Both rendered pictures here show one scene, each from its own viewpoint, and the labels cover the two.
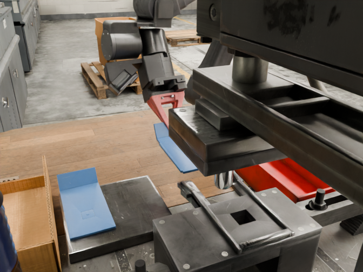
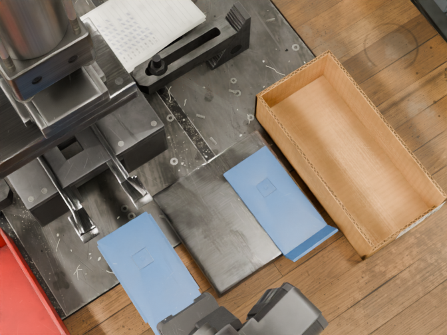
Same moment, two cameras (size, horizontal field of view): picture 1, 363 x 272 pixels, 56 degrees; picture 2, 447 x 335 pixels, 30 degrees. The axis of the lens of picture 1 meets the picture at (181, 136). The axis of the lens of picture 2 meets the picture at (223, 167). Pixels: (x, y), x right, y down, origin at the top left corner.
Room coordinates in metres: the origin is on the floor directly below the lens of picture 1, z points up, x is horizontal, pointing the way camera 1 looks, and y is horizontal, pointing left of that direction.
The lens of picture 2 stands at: (0.78, 0.03, 1.97)
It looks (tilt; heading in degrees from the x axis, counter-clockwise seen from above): 70 degrees down; 169
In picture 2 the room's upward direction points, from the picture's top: straight up
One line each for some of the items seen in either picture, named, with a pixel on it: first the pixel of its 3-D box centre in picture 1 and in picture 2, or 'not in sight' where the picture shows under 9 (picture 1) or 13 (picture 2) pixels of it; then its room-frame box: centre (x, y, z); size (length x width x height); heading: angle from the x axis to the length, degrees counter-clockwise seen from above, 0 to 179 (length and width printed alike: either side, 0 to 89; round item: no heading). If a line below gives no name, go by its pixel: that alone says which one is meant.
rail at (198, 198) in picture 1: (213, 223); (101, 139); (0.36, -0.04, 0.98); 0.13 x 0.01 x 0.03; 23
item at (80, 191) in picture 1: (83, 198); (279, 201); (0.48, 0.17, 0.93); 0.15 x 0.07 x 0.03; 24
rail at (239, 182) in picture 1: (261, 210); (48, 171); (0.39, -0.12, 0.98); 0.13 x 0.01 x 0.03; 23
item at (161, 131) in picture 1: (185, 142); (155, 276); (0.56, -0.01, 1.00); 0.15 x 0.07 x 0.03; 22
